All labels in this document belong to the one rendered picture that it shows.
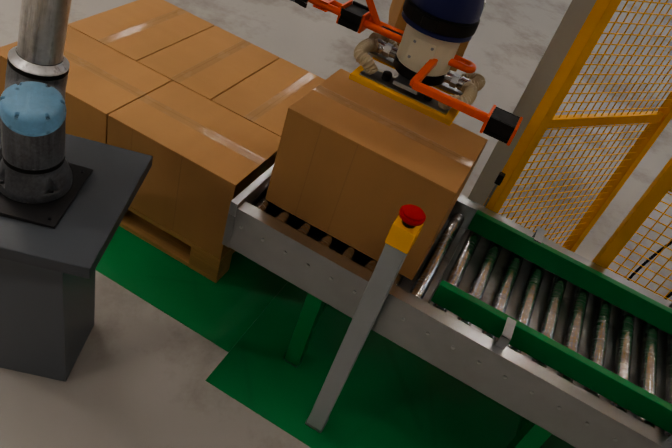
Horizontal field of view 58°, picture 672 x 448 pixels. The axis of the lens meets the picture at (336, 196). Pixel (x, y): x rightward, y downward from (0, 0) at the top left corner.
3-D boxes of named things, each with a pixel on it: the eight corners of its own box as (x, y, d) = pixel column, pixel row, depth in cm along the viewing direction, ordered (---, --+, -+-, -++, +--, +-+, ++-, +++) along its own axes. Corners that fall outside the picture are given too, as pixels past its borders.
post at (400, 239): (329, 419, 221) (424, 222, 159) (320, 433, 215) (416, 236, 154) (313, 409, 222) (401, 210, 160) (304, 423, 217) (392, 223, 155)
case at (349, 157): (446, 221, 237) (488, 139, 213) (412, 281, 207) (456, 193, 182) (315, 152, 249) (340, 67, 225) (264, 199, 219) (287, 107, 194)
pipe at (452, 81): (476, 84, 196) (483, 68, 192) (456, 113, 177) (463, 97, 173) (383, 42, 202) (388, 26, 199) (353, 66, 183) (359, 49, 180)
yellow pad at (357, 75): (458, 113, 185) (464, 99, 182) (449, 126, 177) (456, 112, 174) (360, 68, 191) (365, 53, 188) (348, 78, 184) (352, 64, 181)
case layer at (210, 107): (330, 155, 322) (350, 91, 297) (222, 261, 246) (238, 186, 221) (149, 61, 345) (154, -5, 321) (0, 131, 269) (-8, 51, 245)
